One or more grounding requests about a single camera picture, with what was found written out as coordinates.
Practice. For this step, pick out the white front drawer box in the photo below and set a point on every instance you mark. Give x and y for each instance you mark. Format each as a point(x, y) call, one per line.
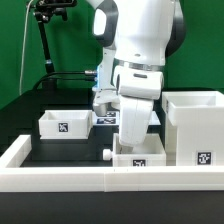
point(150, 153)

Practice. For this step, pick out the white drawer cabinet frame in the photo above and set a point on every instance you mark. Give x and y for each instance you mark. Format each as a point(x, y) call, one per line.
point(195, 127)

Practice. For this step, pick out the black camera stand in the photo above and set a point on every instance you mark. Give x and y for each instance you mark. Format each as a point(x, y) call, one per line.
point(44, 10)

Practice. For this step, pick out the white marker tag sheet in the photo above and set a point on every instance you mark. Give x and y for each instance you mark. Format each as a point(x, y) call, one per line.
point(112, 118)

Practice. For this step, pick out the white workspace border frame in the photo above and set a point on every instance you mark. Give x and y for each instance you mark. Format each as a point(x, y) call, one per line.
point(15, 178)

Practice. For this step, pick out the white drawer box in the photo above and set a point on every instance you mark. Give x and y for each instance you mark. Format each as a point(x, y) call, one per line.
point(150, 153)
point(65, 124)

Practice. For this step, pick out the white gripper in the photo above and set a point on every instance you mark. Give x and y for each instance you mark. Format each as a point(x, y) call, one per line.
point(135, 115)

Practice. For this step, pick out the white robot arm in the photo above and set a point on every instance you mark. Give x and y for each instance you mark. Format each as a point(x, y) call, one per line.
point(137, 36)

